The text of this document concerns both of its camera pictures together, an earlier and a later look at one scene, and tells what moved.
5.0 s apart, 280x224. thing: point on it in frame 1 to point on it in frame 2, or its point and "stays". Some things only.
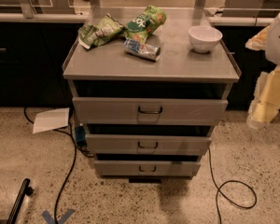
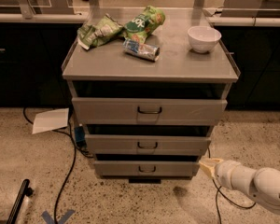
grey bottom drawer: [119, 168] stays
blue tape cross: [51, 219] stays
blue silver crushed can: [135, 47] stays
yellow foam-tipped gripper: [278, 42] to [224, 173]
